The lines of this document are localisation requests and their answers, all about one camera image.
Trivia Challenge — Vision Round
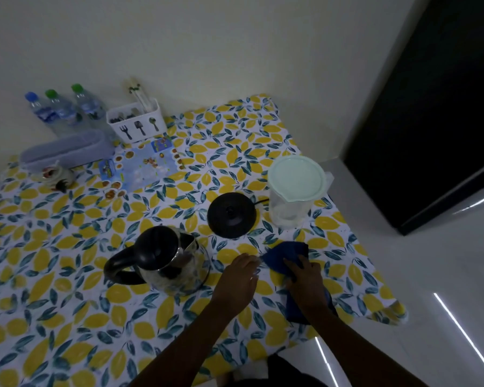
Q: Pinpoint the person's left hand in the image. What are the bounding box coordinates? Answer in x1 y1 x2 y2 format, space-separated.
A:
211 254 263 317

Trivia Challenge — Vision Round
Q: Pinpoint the person's right hand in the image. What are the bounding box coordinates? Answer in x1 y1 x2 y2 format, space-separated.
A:
282 255 332 317

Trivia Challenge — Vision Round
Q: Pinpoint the dark blue cloth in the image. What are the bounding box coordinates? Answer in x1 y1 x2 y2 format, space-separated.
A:
260 241 339 325

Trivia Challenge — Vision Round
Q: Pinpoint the person's right forearm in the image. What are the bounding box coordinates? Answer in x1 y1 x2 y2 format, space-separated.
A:
302 301 429 387

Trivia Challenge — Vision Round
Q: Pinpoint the person's left forearm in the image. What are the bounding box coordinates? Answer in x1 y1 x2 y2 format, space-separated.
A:
129 299 244 387

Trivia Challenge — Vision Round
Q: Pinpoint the round black kettle base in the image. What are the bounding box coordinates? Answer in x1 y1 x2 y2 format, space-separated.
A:
207 192 258 239

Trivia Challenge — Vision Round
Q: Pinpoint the clear pitcher with green lid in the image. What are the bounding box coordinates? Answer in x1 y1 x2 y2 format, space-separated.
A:
267 155 334 230

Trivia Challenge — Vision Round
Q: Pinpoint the person's dark clothing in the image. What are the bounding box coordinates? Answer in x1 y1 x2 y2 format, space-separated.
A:
229 354 328 387

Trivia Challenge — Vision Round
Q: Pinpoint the blue printed sticker sheet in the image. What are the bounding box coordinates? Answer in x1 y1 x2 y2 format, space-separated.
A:
98 134 186 200

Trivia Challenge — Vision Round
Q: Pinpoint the lemon print tablecloth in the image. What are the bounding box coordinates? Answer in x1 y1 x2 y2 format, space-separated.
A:
0 93 409 387

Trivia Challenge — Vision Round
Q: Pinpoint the white cutlery holder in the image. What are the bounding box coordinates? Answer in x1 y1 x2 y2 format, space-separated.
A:
106 98 168 144

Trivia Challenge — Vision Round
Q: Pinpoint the black cabinet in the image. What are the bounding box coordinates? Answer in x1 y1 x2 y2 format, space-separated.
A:
342 0 484 237

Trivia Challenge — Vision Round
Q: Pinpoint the bundle of pale chopsticks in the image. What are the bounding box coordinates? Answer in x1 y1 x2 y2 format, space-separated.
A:
124 77 151 112

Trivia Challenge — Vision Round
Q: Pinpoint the small red and white figurine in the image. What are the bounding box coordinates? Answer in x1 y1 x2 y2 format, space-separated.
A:
41 160 76 194

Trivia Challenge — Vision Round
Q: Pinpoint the lavender oblong basket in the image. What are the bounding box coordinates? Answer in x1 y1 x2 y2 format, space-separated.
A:
19 130 117 173

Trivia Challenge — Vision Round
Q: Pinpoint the green cap water bottle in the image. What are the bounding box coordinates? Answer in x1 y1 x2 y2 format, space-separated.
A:
45 89 86 130
71 83 108 122

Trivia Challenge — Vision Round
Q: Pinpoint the blue cap water bottle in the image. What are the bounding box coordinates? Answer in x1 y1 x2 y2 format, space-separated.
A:
24 92 63 136

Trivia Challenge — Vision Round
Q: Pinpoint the glass kettle with black handle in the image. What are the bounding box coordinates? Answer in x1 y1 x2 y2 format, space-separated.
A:
104 225 211 297

